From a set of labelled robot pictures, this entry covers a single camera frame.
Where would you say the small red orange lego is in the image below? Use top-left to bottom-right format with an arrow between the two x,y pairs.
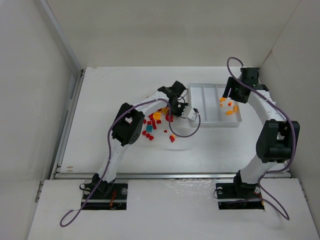
169,134 -> 176,143

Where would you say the red arch lego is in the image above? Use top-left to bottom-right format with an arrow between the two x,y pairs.
165,114 -> 174,123

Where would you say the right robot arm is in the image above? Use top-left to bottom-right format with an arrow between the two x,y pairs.
216,67 -> 300,199

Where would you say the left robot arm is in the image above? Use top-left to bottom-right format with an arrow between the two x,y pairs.
91,81 -> 189,197

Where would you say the orange lego in tray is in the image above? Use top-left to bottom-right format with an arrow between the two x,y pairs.
219,97 -> 226,103

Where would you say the orange curved lego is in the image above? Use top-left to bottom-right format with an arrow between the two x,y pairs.
225,110 -> 234,116

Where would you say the white divided tray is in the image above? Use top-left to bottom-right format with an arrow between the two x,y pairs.
189,83 -> 242,128

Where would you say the yellow arch lego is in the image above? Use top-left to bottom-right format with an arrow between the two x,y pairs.
153,112 -> 162,121

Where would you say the small teal lego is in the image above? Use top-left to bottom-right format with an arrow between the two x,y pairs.
146,125 -> 153,133

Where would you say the red lego brick pair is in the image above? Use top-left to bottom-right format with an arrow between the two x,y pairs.
145,133 -> 154,141

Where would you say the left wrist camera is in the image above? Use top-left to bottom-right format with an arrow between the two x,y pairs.
184,107 -> 199,122

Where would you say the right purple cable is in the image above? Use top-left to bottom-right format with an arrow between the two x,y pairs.
226,56 -> 298,221

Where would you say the purple cable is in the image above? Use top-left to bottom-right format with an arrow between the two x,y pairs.
59,97 -> 202,228
226,56 -> 298,221

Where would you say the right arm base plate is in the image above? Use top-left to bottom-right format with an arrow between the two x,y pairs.
215,182 -> 265,210

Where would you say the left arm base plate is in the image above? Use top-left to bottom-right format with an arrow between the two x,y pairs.
83,182 -> 129,211

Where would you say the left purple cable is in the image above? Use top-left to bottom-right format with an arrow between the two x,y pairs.
59,97 -> 202,228

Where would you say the aluminium rail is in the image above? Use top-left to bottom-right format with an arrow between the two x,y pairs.
53,171 -> 292,180

